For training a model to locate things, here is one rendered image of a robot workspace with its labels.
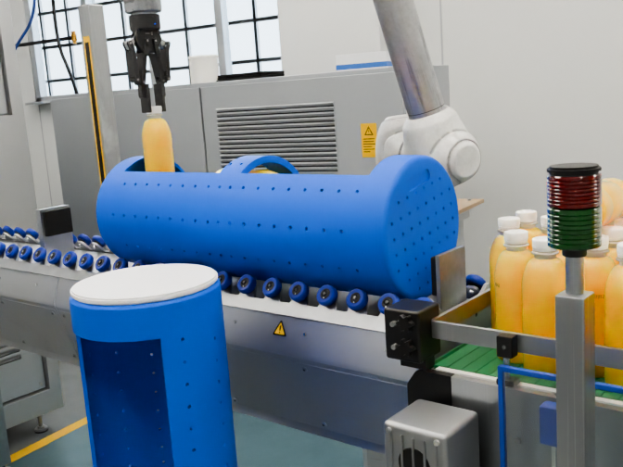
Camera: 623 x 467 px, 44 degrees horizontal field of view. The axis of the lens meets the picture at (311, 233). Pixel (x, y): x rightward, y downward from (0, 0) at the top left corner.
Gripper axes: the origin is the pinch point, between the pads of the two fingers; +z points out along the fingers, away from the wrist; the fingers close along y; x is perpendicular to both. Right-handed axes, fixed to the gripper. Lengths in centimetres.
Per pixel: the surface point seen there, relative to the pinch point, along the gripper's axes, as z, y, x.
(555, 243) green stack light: 22, 37, 118
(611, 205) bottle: 23, 2, 113
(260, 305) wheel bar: 46, 10, 41
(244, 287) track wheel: 42, 10, 36
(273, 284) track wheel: 41, 9, 44
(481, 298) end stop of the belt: 41, 1, 89
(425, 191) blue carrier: 22, -2, 76
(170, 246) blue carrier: 34.2, 11.6, 14.8
